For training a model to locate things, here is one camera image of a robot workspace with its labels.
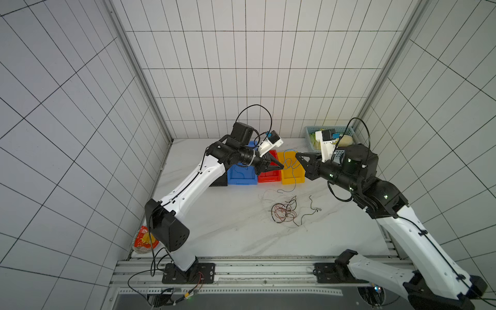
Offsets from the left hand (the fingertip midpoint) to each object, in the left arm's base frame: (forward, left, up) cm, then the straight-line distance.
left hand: (276, 169), depth 68 cm
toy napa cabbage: (+40, -48, -26) cm, 67 cm away
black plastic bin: (+12, +24, -28) cm, 39 cm away
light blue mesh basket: (+44, -50, -25) cm, 71 cm away
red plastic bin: (+17, -2, -31) cm, 35 cm away
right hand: (-1, -3, +9) cm, 9 cm away
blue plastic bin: (+18, +14, -31) cm, 38 cm away
